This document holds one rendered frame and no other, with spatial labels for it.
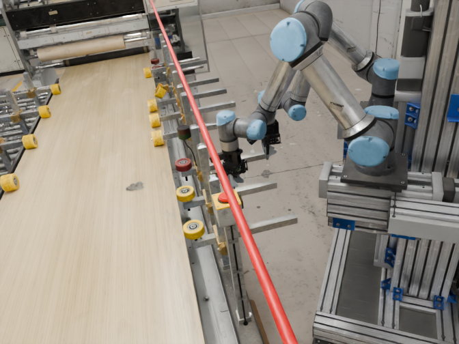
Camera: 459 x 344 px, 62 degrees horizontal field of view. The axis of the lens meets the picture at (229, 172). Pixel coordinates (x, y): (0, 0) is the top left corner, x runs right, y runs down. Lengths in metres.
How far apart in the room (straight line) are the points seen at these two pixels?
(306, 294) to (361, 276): 0.36
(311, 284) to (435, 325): 0.70
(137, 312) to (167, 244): 0.29
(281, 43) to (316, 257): 1.67
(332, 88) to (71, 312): 1.06
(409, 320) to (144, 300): 1.29
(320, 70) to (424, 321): 1.33
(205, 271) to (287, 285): 0.84
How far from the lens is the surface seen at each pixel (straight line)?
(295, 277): 2.46
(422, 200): 1.51
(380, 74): 1.84
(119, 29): 3.95
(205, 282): 1.65
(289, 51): 1.20
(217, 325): 1.51
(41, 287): 1.48
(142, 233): 1.51
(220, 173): 0.36
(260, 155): 1.94
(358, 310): 2.07
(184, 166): 1.85
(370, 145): 1.24
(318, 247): 2.64
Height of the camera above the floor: 1.84
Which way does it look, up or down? 32 degrees down
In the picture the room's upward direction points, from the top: 8 degrees counter-clockwise
